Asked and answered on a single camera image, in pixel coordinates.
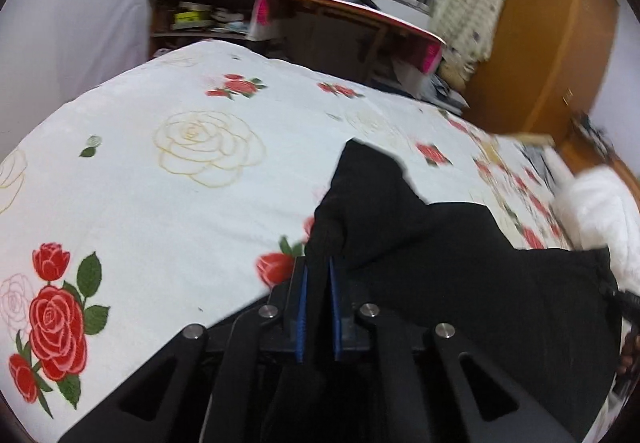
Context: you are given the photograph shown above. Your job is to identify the wooden headboard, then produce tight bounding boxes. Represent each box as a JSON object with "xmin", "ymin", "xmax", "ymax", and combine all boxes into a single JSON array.
[{"xmin": 560, "ymin": 120, "xmax": 640, "ymax": 184}]

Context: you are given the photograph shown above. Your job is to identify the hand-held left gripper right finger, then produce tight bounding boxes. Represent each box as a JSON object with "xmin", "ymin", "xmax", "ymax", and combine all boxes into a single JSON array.
[{"xmin": 327, "ymin": 257, "xmax": 576, "ymax": 443}]

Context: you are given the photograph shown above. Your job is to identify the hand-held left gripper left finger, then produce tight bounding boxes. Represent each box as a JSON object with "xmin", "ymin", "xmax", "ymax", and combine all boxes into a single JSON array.
[{"xmin": 57, "ymin": 255, "xmax": 308, "ymax": 443}]

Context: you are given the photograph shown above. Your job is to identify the wooden desk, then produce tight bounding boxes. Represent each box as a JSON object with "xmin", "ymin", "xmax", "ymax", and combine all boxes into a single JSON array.
[{"xmin": 250, "ymin": 0, "xmax": 446, "ymax": 89}]

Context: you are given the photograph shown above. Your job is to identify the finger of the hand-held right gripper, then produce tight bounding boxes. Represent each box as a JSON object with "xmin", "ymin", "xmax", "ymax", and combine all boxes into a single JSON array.
[{"xmin": 602, "ymin": 285, "xmax": 640, "ymax": 324}]

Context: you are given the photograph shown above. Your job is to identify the wooden wardrobe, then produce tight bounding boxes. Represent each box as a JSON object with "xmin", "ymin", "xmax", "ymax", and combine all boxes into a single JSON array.
[{"xmin": 465, "ymin": 0, "xmax": 621, "ymax": 139}]

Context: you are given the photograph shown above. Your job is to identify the wooden shelf unit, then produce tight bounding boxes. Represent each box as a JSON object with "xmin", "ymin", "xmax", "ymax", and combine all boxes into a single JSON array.
[{"xmin": 147, "ymin": 0, "xmax": 261, "ymax": 59}]

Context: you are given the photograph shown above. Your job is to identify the black long coat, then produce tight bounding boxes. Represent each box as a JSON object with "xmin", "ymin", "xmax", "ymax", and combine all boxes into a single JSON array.
[{"xmin": 260, "ymin": 138, "xmax": 621, "ymax": 443}]

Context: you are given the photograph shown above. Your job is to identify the floral white bed sheet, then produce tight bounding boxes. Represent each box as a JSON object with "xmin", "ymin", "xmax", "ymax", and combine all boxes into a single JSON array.
[{"xmin": 0, "ymin": 38, "xmax": 640, "ymax": 443}]

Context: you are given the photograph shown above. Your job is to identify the white duvet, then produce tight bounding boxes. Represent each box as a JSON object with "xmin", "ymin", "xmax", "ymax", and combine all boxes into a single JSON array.
[{"xmin": 550, "ymin": 166, "xmax": 640, "ymax": 294}]

